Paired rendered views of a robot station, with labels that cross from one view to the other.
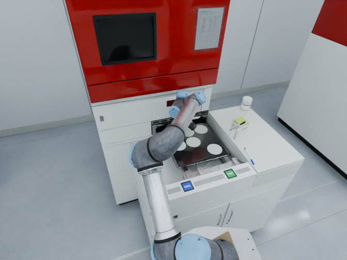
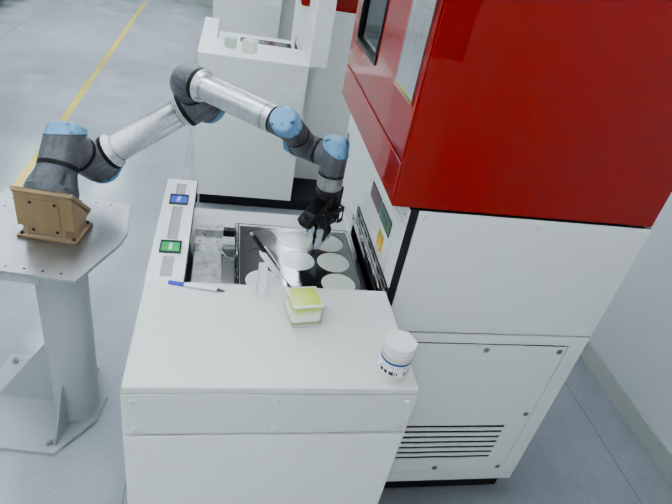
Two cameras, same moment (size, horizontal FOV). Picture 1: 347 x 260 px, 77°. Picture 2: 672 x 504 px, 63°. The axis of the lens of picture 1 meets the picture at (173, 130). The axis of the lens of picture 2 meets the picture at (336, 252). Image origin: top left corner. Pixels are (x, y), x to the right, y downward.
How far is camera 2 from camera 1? 201 cm
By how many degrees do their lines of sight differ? 74
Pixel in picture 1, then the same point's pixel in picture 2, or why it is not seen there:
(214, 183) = (163, 224)
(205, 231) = (113, 239)
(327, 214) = not seen: outside the picture
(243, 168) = (170, 269)
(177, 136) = (182, 70)
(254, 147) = (217, 310)
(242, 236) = (71, 269)
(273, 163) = (150, 316)
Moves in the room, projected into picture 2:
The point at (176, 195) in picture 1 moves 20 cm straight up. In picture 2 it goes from (171, 188) to (171, 129)
